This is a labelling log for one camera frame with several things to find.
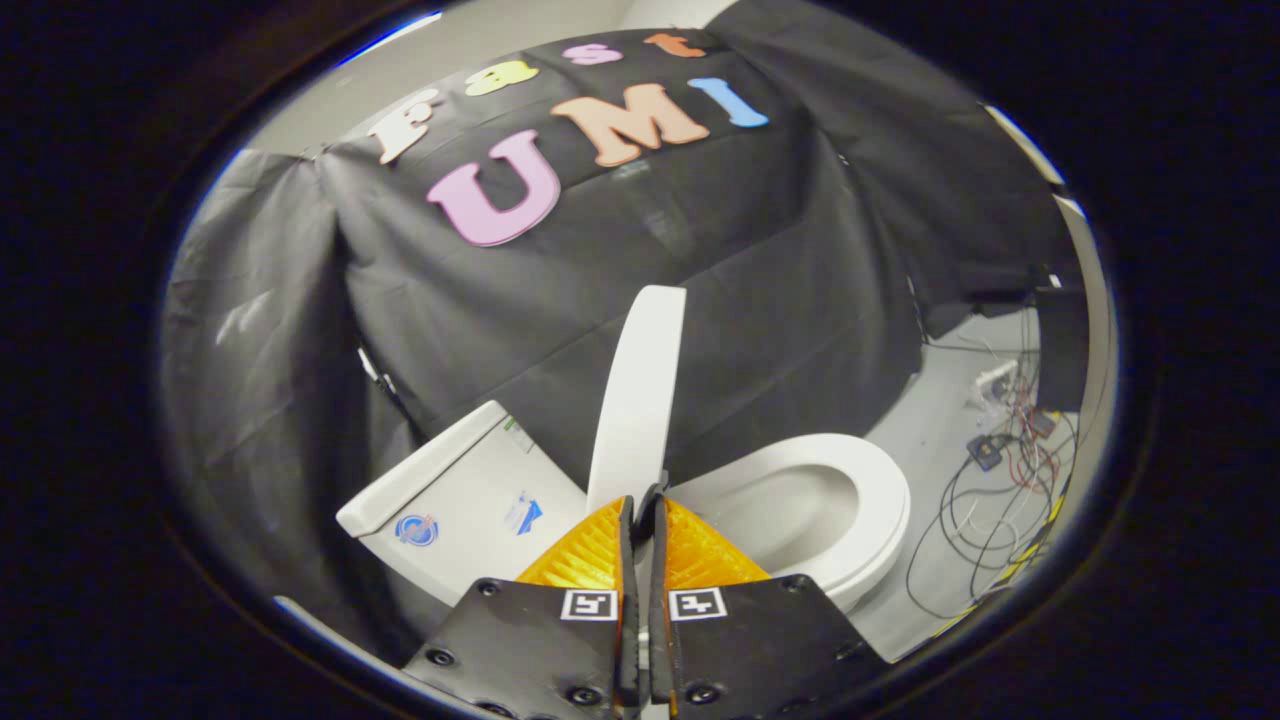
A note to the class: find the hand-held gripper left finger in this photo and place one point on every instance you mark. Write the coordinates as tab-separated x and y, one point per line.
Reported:
540	640

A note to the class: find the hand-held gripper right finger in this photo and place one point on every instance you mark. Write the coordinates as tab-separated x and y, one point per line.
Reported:
750	640

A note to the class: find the white toilet lid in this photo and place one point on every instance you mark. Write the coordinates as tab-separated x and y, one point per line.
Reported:
640	390

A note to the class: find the white toilet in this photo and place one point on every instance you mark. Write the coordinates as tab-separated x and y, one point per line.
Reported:
470	500

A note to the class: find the white toilet seat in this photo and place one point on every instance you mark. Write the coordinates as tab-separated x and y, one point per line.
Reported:
880	500

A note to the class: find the yellow black floor tape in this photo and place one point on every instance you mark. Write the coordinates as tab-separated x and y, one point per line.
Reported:
1020	565

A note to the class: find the small black electronics box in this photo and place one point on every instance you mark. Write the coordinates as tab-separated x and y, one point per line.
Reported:
986	452

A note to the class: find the white power strip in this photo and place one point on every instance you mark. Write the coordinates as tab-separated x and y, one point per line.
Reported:
997	382

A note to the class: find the black backdrop cloth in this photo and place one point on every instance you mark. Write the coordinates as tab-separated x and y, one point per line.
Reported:
620	290

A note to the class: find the dark equipment box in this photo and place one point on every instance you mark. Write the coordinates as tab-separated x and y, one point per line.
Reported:
1062	345

